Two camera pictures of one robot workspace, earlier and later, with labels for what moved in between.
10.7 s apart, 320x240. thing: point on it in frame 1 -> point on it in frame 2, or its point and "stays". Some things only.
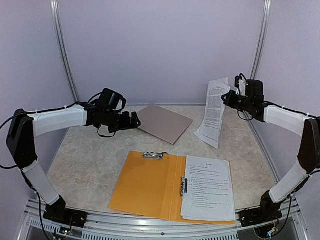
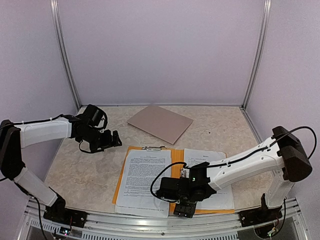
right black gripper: [229, 101] -> [187, 211]
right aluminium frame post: [267, 4] stays
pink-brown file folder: [165, 124] stays
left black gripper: [126, 124] -> [108, 142]
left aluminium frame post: [55, 13] stays
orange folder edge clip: [155, 156] -> [148, 148]
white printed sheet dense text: [209, 131] -> [135, 197]
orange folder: [152, 187] -> [176, 173]
